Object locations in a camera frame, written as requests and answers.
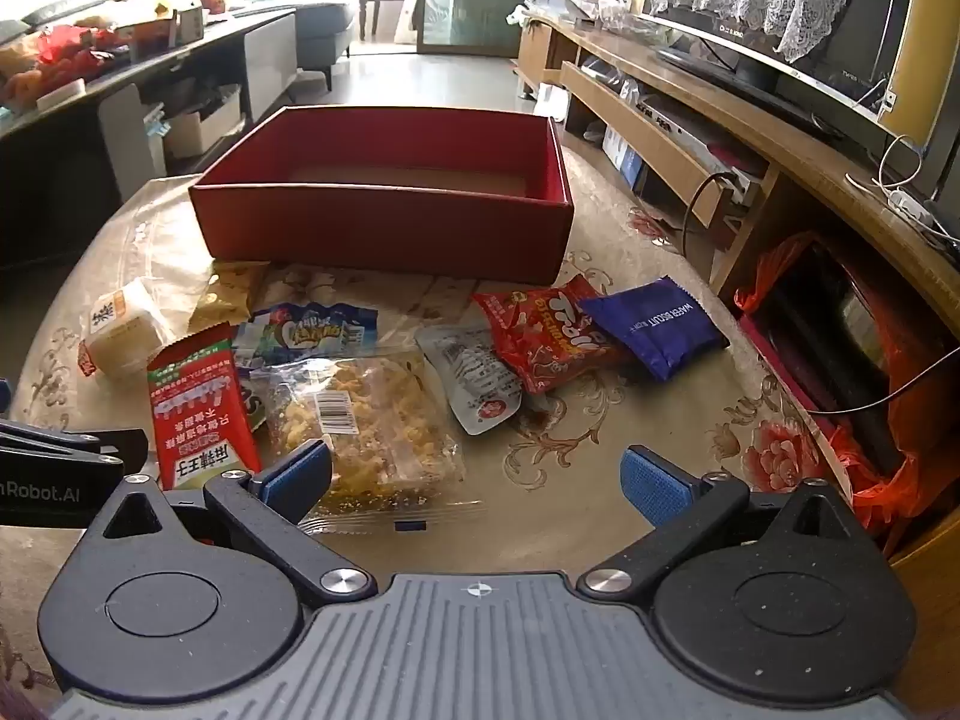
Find gold snack packet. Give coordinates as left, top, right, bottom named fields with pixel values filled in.
left=187, top=259, right=271, bottom=335

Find thin black cable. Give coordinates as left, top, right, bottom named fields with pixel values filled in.
left=821, top=349, right=960, bottom=415

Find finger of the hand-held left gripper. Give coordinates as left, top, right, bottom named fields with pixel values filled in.
left=0, top=420, right=149, bottom=473

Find red gummy candy packet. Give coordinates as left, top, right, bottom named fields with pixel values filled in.
left=471, top=274, right=638, bottom=395

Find red flat gift box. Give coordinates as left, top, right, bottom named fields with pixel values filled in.
left=739, top=315, right=856, bottom=503

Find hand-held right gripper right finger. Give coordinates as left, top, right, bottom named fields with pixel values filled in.
left=576, top=445, right=871, bottom=605

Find red cardboard box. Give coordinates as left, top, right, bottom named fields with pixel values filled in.
left=187, top=106, right=576, bottom=287

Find blue white carton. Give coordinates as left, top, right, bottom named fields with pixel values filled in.
left=602, top=124, right=646, bottom=190

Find blue wafer biscuit packet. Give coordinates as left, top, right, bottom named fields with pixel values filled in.
left=577, top=276, right=730, bottom=383

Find beige floral tablecloth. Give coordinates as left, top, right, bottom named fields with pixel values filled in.
left=0, top=139, right=856, bottom=691

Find white cable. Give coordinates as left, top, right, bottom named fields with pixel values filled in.
left=846, top=86, right=960, bottom=245

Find silver foil snack pouch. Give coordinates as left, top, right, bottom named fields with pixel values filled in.
left=415, top=324, right=524, bottom=436

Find white plastic bag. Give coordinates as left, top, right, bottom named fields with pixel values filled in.
left=536, top=82, right=576, bottom=122

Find black television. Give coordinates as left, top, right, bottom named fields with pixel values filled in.
left=637, top=0, right=960, bottom=166

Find white storage box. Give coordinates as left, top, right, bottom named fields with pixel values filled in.
left=161, top=82, right=245, bottom=160

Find white power strip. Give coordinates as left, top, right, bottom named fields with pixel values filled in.
left=889, top=191, right=940, bottom=232

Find looped black cable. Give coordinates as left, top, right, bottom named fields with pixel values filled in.
left=681, top=171, right=742, bottom=257

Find clear crispy snack packet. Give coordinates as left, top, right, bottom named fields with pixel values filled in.
left=251, top=351, right=485, bottom=537

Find bread bun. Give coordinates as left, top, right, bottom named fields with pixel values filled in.
left=77, top=277, right=177, bottom=383

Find black white low cabinet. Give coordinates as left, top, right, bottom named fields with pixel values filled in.
left=0, top=7, right=301, bottom=271

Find grey sofa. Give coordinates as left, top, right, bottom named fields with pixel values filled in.
left=295, top=2, right=358, bottom=91

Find orange plastic bag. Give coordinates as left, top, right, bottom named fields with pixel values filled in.
left=733, top=232, right=960, bottom=537

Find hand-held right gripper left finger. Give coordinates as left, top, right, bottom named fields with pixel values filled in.
left=82, top=439, right=376, bottom=605

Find silver media player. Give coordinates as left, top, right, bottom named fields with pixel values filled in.
left=641, top=94, right=755, bottom=197

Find wooden television cabinet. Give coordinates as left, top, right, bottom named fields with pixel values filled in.
left=516, top=11, right=960, bottom=720

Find blue white candy packet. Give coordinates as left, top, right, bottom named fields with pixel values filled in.
left=232, top=302, right=380, bottom=368

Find red snack bag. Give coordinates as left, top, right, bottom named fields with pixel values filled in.
left=34, top=25, right=100, bottom=66

